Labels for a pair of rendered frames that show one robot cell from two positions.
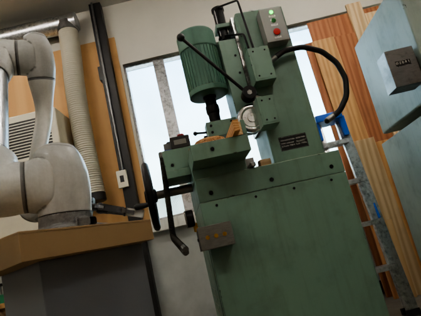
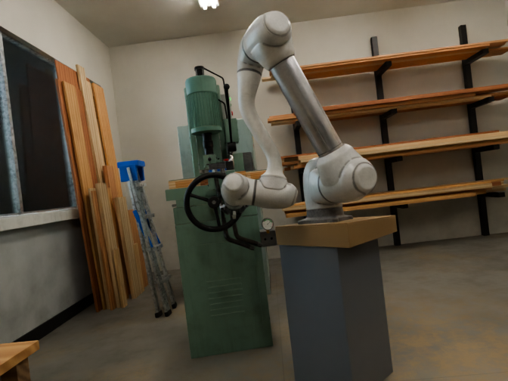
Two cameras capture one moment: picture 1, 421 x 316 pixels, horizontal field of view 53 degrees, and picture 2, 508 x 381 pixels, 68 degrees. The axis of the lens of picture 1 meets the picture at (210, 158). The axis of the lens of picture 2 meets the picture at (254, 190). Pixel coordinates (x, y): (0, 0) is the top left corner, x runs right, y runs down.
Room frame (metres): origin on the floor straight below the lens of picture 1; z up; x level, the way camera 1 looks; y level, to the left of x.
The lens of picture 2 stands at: (1.50, 2.10, 0.86)
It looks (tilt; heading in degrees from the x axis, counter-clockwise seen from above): 1 degrees down; 272
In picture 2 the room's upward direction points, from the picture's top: 7 degrees counter-clockwise
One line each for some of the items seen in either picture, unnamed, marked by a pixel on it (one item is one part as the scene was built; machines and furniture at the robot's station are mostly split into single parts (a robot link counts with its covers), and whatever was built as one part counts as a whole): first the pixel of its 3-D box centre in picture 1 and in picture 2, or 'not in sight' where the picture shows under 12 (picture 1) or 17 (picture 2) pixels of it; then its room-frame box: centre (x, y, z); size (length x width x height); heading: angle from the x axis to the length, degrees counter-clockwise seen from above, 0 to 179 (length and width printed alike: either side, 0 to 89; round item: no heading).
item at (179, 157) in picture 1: (180, 162); (221, 180); (1.72, 0.13, 0.91); 0.15 x 0.14 x 0.09; 7
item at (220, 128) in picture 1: (222, 130); (210, 162); (1.80, -0.08, 1.03); 0.14 x 0.07 x 0.09; 97
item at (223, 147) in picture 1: (202, 168); (222, 188); (1.73, 0.04, 0.87); 0.61 x 0.30 x 0.06; 7
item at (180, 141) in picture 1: (176, 145); (221, 165); (1.72, 0.13, 0.99); 0.13 x 0.11 x 0.06; 7
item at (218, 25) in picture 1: (222, 24); (200, 81); (1.81, -0.20, 1.54); 0.08 x 0.08 x 0.17; 7
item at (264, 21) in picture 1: (272, 27); (225, 107); (1.70, -0.39, 1.40); 0.10 x 0.06 x 0.16; 97
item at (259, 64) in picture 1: (260, 66); (231, 131); (1.67, -0.29, 1.23); 0.09 x 0.08 x 0.15; 97
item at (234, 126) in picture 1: (226, 148); (230, 179); (1.69, -0.07, 0.92); 0.62 x 0.02 x 0.04; 7
